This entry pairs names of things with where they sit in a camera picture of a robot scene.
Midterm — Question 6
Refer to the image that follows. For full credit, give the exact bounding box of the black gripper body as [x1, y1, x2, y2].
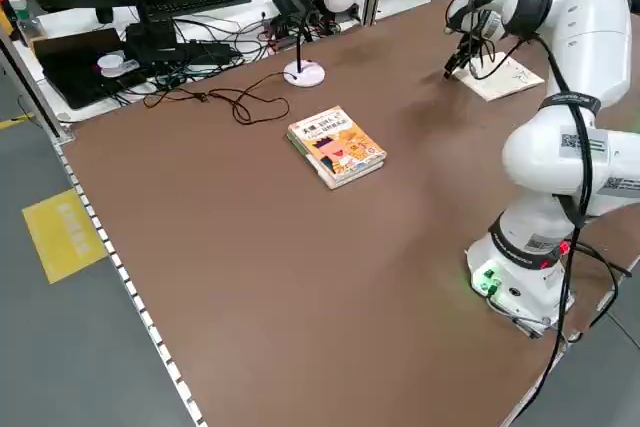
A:
[455, 34, 479, 61]

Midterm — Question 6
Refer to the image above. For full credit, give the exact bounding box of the cream paper notebook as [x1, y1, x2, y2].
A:
[452, 50, 546, 102]

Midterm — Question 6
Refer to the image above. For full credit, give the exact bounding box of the orange cartoon cover book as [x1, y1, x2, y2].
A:
[286, 105, 388, 183]

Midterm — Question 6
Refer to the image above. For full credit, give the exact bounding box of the white desk lamp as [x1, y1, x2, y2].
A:
[282, 0, 361, 88]

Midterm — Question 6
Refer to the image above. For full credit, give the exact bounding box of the green spine book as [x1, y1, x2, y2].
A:
[286, 129, 387, 192]

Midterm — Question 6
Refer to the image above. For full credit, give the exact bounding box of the black dock box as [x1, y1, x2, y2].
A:
[123, 20, 178, 52]

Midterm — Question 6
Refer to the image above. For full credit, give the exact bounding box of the white round cup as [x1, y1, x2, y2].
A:
[96, 53, 126, 74]

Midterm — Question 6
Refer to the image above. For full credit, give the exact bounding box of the black laptop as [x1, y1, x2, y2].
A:
[31, 27, 147, 111]

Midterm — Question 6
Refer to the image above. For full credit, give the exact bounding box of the white toothed edge strip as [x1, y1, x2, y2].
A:
[53, 139, 207, 427]

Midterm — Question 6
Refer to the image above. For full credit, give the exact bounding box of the yellow floor sign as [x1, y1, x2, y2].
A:
[21, 188, 109, 285]

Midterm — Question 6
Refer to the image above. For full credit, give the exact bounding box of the clear bottle white cap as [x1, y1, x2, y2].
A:
[7, 0, 42, 46]

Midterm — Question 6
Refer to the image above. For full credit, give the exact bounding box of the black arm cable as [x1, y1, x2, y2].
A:
[519, 31, 632, 351]

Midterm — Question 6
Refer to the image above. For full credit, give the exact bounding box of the black lamp cable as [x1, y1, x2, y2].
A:
[143, 71, 291, 125]

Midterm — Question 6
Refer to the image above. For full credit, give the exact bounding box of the aluminium frame leg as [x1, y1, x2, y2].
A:
[0, 34, 76, 141]

